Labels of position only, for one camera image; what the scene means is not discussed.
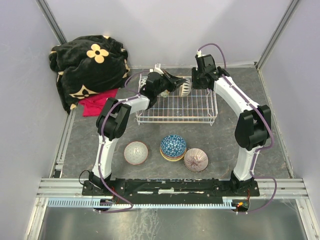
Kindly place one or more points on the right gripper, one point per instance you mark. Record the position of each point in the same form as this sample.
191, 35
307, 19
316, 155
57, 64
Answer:
194, 85

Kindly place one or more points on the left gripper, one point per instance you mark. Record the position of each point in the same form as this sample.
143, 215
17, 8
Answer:
173, 81

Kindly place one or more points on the white wire dish rack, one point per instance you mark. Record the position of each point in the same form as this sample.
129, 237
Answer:
200, 106

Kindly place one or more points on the blue triangle patterned bowl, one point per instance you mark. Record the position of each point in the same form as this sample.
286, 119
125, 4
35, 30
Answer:
173, 145

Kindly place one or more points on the red patterned bowl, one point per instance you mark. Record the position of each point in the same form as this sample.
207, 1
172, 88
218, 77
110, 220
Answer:
142, 82

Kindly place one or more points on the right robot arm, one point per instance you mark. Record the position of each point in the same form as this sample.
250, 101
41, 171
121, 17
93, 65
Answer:
253, 127

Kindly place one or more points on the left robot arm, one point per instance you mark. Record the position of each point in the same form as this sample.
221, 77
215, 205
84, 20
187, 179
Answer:
113, 119

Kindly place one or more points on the multicolour bowl under blue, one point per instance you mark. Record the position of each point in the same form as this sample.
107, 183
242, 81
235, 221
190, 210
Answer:
172, 159

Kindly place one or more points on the purple striped bowl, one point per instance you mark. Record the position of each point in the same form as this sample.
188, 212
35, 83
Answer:
196, 160

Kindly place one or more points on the grey geometric patterned bowl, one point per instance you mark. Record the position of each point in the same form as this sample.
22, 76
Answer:
136, 153

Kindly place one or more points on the red cloth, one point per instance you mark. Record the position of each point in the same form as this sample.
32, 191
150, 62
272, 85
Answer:
93, 105

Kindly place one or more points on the black floral fleece blanket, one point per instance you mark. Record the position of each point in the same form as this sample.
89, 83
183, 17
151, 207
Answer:
87, 66

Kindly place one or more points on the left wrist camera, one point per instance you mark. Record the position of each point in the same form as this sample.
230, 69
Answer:
157, 69

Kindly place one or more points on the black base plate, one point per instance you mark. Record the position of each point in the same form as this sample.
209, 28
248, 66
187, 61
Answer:
171, 191

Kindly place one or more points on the aluminium frame rail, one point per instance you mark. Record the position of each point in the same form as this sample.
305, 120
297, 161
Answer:
67, 192

